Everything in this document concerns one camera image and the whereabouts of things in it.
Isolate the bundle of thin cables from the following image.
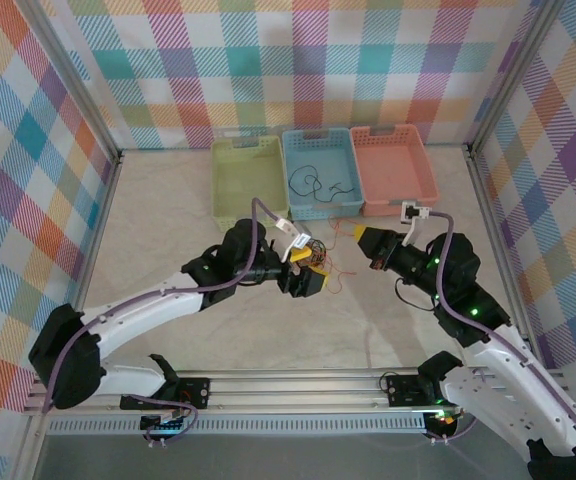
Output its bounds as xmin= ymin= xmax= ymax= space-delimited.
xmin=297 ymin=238 xmax=333 ymax=274

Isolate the thin red-orange cable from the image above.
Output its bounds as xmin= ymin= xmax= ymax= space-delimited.
xmin=323 ymin=215 xmax=370 ymax=297

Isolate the thin black cable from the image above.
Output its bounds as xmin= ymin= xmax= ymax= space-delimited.
xmin=287 ymin=164 xmax=357 ymax=204

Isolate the pink plastic basket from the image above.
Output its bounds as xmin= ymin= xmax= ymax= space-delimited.
xmin=349 ymin=123 xmax=440 ymax=219

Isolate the blue plastic basket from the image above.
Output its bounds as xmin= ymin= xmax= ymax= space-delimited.
xmin=281 ymin=127 xmax=367 ymax=222

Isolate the green plastic basket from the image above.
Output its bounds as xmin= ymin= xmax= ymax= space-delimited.
xmin=210 ymin=135 xmax=290 ymax=232

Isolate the circuit board with orange part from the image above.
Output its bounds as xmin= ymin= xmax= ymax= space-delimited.
xmin=425 ymin=407 xmax=464 ymax=432

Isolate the circuit board with green lights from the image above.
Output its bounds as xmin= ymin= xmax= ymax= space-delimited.
xmin=140 ymin=409 xmax=189 ymax=435

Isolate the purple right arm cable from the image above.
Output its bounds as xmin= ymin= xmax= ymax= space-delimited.
xmin=425 ymin=210 xmax=576 ymax=451

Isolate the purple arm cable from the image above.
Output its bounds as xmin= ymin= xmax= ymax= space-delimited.
xmin=425 ymin=210 xmax=576 ymax=451
xmin=41 ymin=197 xmax=289 ymax=447

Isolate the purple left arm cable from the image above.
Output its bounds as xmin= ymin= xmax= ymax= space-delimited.
xmin=41 ymin=197 xmax=289 ymax=447

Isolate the aluminium side floor rail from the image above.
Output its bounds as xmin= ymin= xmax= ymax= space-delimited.
xmin=466 ymin=147 xmax=542 ymax=369
xmin=55 ymin=152 xmax=125 ymax=376

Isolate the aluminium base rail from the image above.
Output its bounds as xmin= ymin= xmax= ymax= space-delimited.
xmin=23 ymin=369 xmax=574 ymax=416

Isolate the slotted grey cable duct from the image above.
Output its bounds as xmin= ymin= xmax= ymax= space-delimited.
xmin=46 ymin=417 xmax=428 ymax=437

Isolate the aluminium frame post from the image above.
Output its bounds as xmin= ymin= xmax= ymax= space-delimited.
xmin=20 ymin=0 xmax=124 ymax=166
xmin=466 ymin=0 xmax=569 ymax=157

